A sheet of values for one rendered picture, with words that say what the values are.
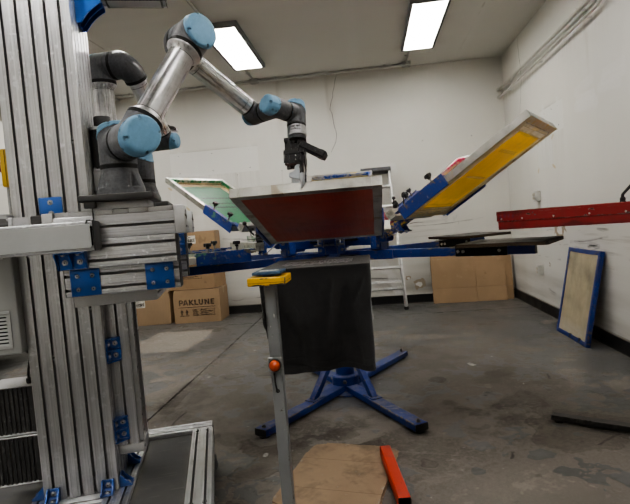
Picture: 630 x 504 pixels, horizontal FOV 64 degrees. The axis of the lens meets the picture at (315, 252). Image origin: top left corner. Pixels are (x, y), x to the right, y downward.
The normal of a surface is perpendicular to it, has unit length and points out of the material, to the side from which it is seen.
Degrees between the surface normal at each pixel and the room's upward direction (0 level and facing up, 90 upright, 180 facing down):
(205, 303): 90
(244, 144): 90
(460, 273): 78
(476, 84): 90
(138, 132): 96
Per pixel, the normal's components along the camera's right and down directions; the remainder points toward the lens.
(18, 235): 0.19, 0.04
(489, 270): -0.12, -0.14
